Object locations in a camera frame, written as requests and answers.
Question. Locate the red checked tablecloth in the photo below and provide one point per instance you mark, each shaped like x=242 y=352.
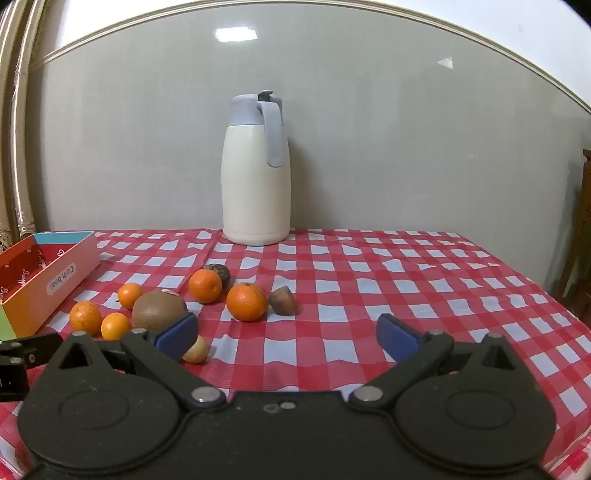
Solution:
x=323 y=286

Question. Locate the small orange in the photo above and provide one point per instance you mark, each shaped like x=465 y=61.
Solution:
x=115 y=326
x=85 y=317
x=129 y=295

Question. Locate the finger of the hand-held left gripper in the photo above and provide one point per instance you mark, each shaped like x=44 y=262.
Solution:
x=37 y=348
x=11 y=383

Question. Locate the brown kiwi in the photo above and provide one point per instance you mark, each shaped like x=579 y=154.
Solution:
x=157 y=311

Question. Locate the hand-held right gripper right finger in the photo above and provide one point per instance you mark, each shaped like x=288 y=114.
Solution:
x=395 y=334

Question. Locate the brown wrinkled fruit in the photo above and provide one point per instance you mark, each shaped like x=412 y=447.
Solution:
x=282 y=301

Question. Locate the small pale yellow fruit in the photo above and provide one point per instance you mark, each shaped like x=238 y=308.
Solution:
x=197 y=351

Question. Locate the cream and blue thermos jug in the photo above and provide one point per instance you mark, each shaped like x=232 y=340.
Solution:
x=254 y=184

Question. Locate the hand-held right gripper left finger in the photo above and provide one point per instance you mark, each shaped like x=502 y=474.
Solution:
x=178 y=333

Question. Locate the colourful cardboard box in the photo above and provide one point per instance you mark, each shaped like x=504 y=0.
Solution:
x=46 y=295

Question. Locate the beige shiny curtain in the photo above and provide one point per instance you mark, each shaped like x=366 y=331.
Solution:
x=18 y=138

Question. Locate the large orange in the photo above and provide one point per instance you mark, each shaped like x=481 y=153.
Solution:
x=247 y=302
x=205 y=286

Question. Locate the dark wooden furniture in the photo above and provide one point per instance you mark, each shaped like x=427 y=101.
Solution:
x=585 y=207

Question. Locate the dark mangosteen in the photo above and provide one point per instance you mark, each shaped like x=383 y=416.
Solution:
x=222 y=272

